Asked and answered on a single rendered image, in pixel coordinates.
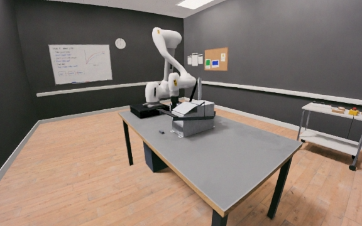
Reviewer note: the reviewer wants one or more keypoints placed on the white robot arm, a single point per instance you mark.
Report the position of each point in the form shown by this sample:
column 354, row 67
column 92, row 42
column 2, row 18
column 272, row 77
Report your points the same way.
column 166, row 41

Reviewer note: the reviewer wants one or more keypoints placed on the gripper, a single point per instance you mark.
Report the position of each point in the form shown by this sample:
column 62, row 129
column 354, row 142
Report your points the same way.
column 174, row 103

